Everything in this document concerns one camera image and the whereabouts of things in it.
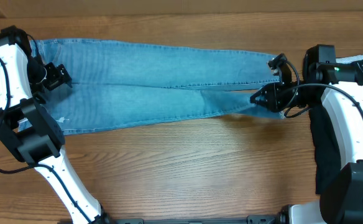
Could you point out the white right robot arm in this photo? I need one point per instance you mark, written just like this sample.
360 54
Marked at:
331 90

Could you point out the white cloth under black garment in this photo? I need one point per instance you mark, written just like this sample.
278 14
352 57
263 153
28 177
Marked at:
347 60

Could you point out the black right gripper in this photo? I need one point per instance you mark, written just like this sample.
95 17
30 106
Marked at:
276 99

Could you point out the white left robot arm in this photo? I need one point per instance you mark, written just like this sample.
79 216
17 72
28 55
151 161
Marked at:
29 133

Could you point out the light blue denim jeans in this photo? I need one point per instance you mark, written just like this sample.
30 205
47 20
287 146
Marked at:
121 84

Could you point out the black folded garment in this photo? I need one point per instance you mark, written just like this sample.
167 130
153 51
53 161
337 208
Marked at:
327 155

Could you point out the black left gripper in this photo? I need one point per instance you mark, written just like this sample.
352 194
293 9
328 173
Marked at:
36 90

